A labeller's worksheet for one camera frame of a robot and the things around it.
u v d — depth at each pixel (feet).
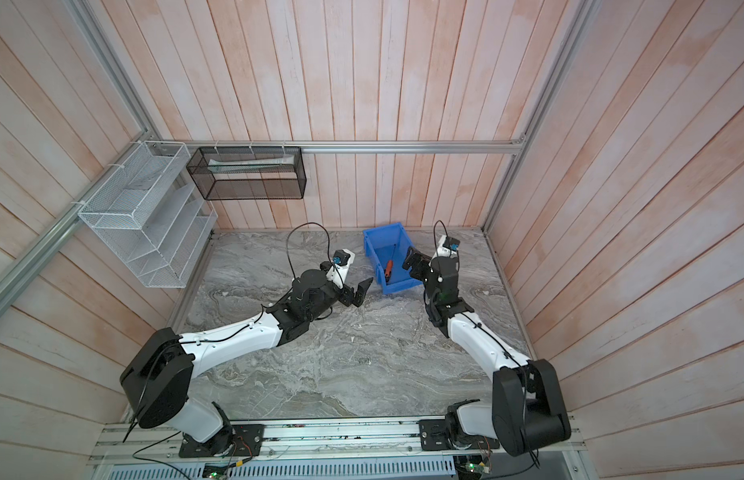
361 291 2.33
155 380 1.40
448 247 2.34
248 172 3.41
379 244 3.61
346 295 2.35
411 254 2.53
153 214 2.37
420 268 2.51
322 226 2.00
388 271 3.49
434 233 3.98
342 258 2.21
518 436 1.35
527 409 1.38
